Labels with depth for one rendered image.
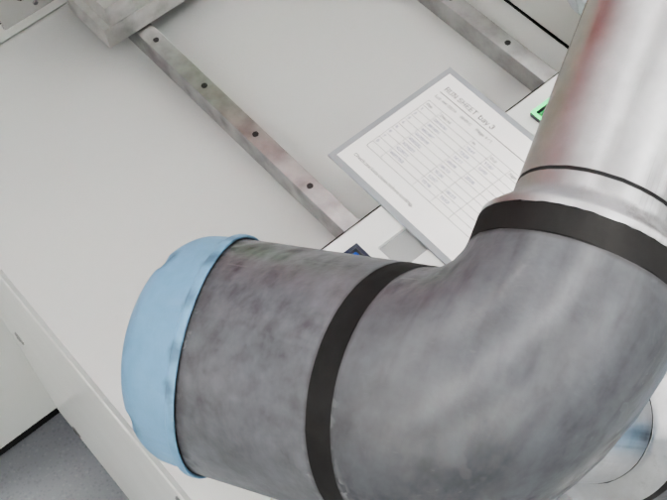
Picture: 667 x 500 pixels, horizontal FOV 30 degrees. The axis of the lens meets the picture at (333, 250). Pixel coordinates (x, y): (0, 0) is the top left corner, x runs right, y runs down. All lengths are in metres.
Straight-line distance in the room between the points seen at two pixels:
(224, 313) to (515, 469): 0.14
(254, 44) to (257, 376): 0.91
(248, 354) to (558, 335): 0.13
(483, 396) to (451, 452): 0.03
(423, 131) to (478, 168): 0.06
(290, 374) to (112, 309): 0.73
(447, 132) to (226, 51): 0.36
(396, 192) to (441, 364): 0.62
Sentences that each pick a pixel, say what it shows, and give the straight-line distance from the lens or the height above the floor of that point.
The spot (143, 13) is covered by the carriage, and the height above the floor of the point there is 0.87.
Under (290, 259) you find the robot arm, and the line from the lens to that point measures 0.55.
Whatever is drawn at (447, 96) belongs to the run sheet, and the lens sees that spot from 1.15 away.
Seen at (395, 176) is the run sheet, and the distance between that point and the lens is 1.09.
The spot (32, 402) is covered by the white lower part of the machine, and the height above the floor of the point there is 0.14.
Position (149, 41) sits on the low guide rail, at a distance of 1.38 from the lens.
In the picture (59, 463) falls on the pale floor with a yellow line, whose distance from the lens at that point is 2.09.
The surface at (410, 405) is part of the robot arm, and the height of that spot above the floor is 1.42.
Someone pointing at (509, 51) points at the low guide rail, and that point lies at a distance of 1.33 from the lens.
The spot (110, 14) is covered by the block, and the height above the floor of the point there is 0.90.
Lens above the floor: 1.85
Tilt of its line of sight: 57 degrees down
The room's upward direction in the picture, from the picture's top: 8 degrees counter-clockwise
